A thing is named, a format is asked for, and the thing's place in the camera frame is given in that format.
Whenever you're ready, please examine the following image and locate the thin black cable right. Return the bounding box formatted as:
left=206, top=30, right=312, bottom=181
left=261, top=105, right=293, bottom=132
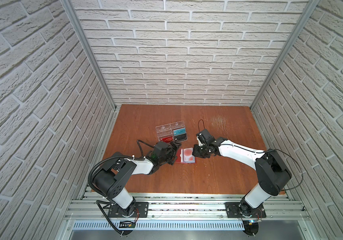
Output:
left=197, top=119, right=304, bottom=192

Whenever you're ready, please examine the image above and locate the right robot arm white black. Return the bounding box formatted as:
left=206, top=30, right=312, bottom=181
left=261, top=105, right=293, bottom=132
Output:
left=193, top=129, right=292, bottom=216

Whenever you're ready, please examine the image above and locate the red leather card holder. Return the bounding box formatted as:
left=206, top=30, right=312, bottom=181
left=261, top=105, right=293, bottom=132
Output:
left=176, top=149, right=184, bottom=164

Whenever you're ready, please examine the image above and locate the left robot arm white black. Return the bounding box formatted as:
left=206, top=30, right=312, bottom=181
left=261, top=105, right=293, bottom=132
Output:
left=87, top=141, right=181, bottom=216

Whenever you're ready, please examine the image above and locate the teal VIP card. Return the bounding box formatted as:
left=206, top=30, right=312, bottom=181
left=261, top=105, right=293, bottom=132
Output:
left=173, top=128, right=186, bottom=136

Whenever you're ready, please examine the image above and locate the black corrugated cable left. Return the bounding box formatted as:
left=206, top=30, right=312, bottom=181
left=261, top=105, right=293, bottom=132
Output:
left=87, top=139, right=157, bottom=236

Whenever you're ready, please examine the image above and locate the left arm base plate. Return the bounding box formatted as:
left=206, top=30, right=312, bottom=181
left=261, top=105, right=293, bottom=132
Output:
left=108, top=202, right=149, bottom=218

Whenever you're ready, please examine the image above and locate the aluminium rail frame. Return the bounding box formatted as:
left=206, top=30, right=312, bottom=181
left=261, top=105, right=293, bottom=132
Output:
left=56, top=188, right=320, bottom=240

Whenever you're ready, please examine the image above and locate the red card in organizer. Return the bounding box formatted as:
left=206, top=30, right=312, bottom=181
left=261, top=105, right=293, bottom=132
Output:
left=159, top=136, right=174, bottom=143

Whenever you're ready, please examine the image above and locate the black VIP card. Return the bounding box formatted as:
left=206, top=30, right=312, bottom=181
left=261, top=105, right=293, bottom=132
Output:
left=174, top=134, right=187, bottom=142

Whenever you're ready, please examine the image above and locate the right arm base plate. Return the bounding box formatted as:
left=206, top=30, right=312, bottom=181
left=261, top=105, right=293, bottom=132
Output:
left=225, top=202, right=267, bottom=219

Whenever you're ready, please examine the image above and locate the white pink circle card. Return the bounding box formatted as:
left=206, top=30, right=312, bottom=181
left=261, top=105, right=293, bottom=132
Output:
left=181, top=148, right=196, bottom=164

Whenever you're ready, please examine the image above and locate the clear acrylic card organizer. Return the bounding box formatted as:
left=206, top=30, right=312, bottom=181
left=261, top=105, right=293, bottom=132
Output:
left=155, top=121, right=186, bottom=143

